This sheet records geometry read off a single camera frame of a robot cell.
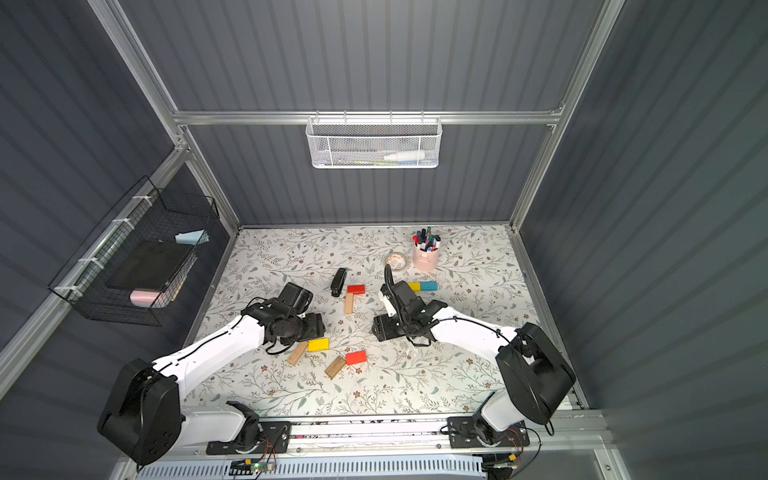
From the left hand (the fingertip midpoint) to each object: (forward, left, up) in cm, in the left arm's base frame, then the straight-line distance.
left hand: (318, 333), depth 85 cm
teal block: (+21, -34, -7) cm, 41 cm away
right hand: (0, -18, +1) cm, 18 cm away
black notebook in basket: (+4, +34, +26) cm, 43 cm away
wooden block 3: (-8, -5, -6) cm, 11 cm away
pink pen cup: (+27, -33, +5) cm, 43 cm away
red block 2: (-4, -10, -7) cm, 13 cm away
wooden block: (-3, +7, -5) cm, 9 cm away
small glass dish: (+31, -24, -6) cm, 40 cm away
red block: (+19, -9, -6) cm, 22 cm away
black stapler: (+20, -3, -3) cm, 20 cm away
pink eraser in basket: (-2, +34, +24) cm, 41 cm away
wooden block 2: (+14, -7, -7) cm, 17 cm away
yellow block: (-1, 0, -6) cm, 6 cm away
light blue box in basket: (+19, +33, +21) cm, 43 cm away
